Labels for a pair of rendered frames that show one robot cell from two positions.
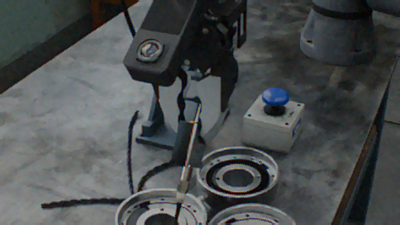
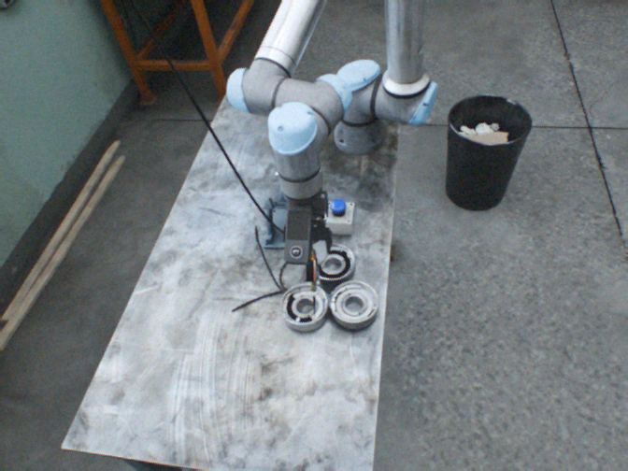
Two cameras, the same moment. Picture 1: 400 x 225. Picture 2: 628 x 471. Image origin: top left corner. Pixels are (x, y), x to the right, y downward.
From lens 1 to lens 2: 0.46 m
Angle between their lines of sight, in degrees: 22
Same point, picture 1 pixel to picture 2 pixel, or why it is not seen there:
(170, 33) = (303, 239)
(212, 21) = (318, 221)
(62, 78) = (194, 209)
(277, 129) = (343, 224)
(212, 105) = (321, 251)
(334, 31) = (357, 135)
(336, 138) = (376, 216)
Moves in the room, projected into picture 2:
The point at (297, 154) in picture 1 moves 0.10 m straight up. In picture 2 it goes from (357, 234) to (356, 206)
